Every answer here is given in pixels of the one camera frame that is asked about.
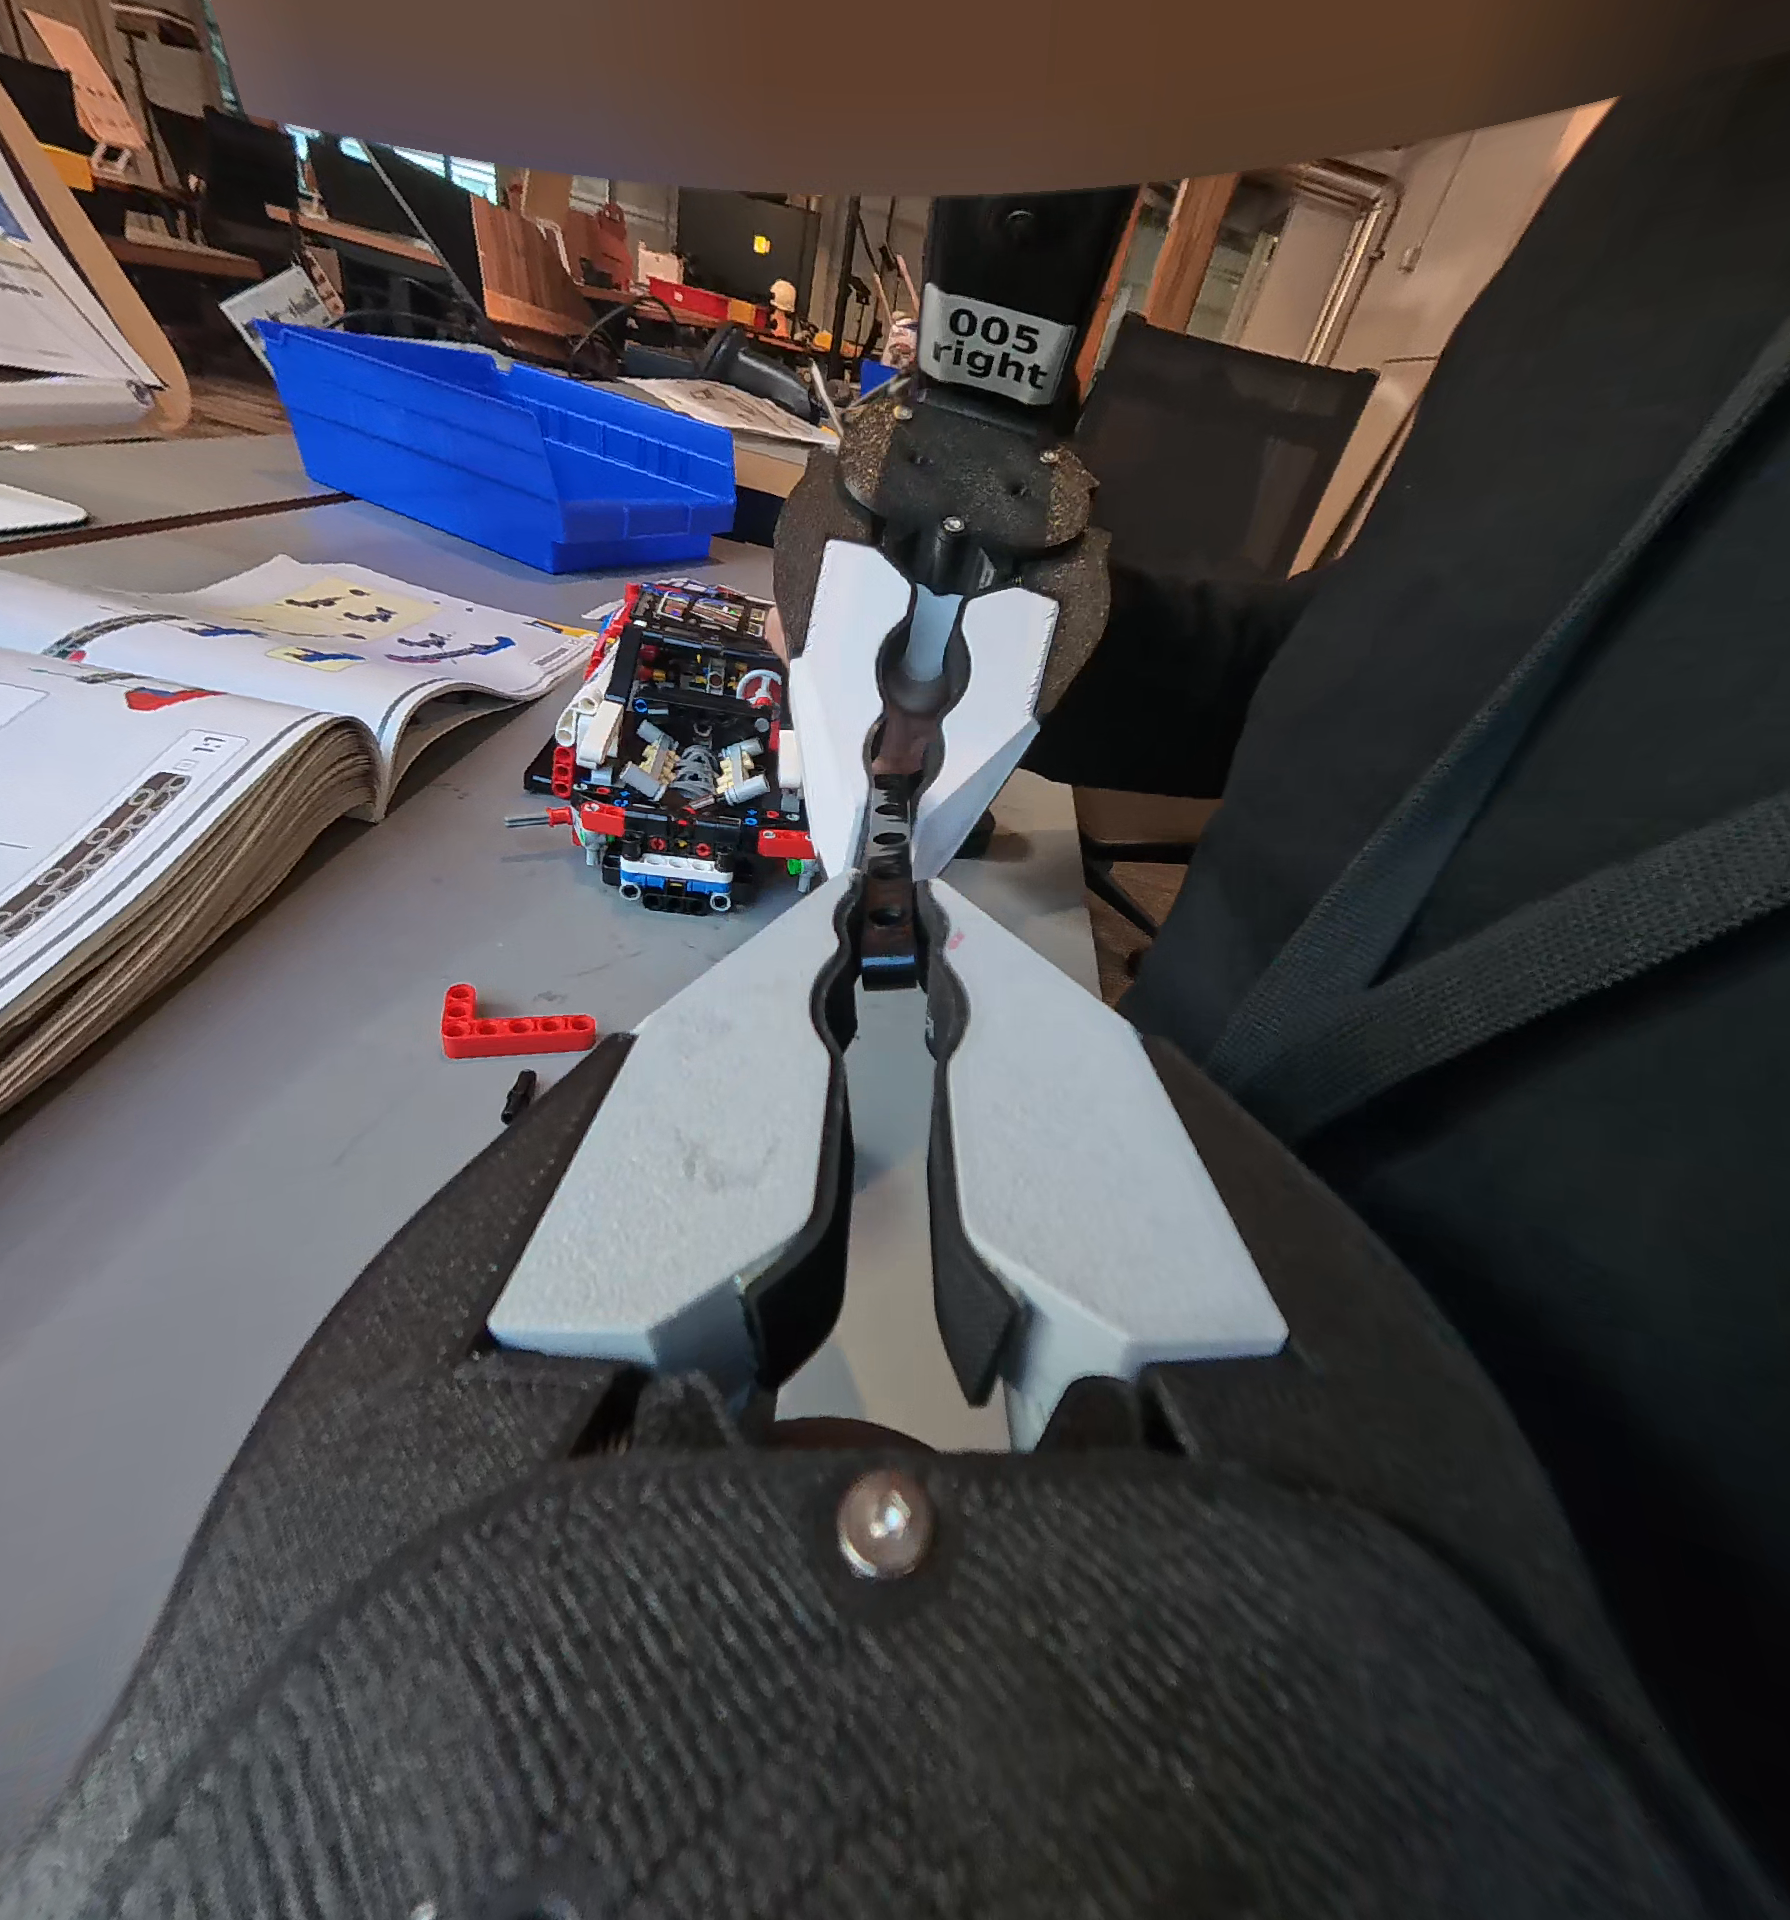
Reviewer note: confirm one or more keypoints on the open instruction booklet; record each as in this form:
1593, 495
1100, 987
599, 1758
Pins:
115, 780

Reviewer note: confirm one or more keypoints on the red angled brick beam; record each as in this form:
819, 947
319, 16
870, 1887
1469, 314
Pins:
535, 1031

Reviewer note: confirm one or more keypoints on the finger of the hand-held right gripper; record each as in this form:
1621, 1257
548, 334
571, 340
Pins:
1000, 704
835, 690

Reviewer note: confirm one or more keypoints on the blue plastic bin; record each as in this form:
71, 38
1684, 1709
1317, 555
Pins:
431, 420

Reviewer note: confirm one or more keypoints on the grey desk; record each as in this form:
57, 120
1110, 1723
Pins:
310, 1200

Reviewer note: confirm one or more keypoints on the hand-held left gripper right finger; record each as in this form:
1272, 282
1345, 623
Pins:
1104, 1185

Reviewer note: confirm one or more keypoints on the adjoining white desk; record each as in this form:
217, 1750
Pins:
160, 481

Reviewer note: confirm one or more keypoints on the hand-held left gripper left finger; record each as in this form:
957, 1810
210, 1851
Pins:
655, 1185

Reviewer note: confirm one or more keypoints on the black office chair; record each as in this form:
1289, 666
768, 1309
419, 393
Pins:
1225, 435

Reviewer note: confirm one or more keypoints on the long black brick beam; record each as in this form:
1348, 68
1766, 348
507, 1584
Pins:
889, 930

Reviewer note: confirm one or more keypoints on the small black brick pin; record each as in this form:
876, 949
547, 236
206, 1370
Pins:
517, 1094

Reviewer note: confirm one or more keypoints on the wooden document stand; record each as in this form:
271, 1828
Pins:
25, 413

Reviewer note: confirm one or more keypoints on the toy brick race car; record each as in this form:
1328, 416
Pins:
685, 704

